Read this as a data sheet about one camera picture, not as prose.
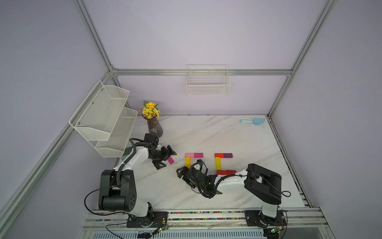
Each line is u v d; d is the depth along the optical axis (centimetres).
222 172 91
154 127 100
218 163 93
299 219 75
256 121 118
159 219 73
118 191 43
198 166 80
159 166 81
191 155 98
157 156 79
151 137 73
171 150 80
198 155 96
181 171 78
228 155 96
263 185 50
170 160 95
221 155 98
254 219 73
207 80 94
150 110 89
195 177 64
